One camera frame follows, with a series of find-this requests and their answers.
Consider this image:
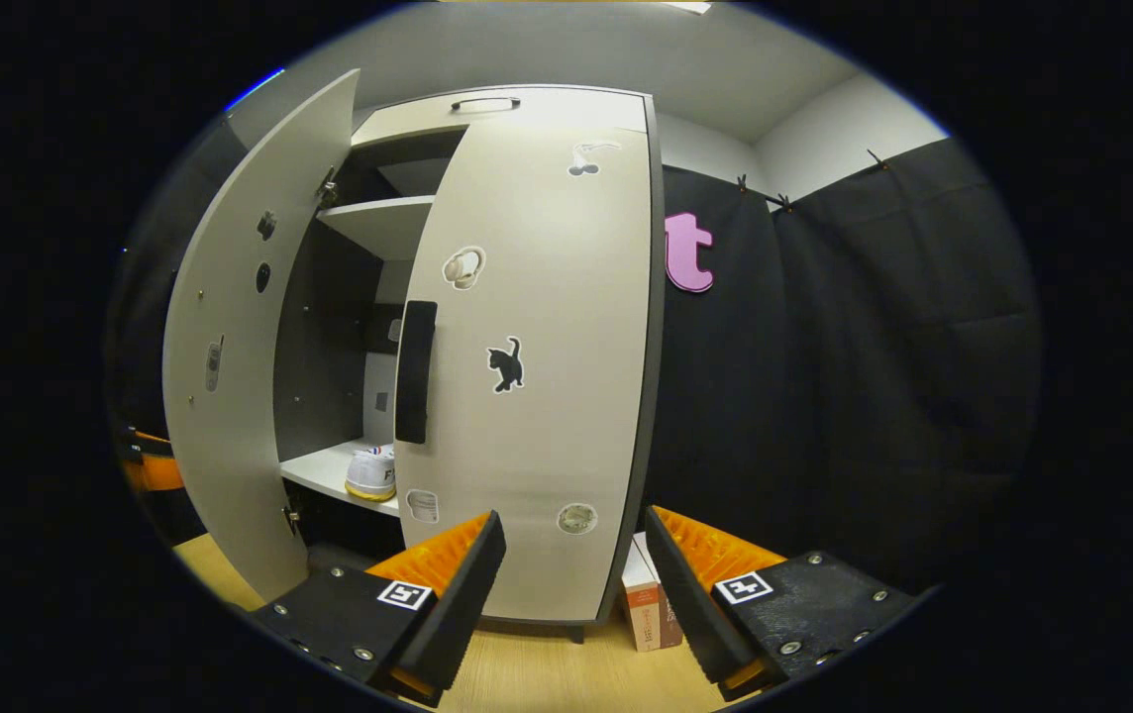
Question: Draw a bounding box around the white cabinet drawer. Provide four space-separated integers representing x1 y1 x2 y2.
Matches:
351 86 649 150

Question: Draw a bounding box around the white striped shoe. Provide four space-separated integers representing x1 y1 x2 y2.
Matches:
345 445 397 503

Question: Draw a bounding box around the white shoe cabinet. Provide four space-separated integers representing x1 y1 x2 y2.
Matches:
162 67 667 645

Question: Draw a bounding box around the brown cardboard box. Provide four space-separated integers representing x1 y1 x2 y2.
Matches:
620 532 684 653

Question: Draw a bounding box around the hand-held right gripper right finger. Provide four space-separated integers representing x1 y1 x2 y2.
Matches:
644 505 920 702

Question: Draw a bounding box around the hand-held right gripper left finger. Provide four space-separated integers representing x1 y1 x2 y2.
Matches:
250 510 507 708

